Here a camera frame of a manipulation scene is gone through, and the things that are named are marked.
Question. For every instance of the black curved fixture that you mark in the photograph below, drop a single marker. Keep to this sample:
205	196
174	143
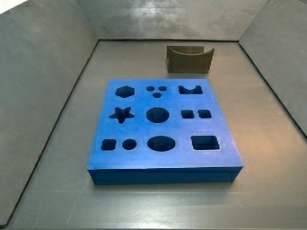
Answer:
188	59

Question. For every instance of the blue shape sorter block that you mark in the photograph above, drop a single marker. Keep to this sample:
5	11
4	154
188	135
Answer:
161	134

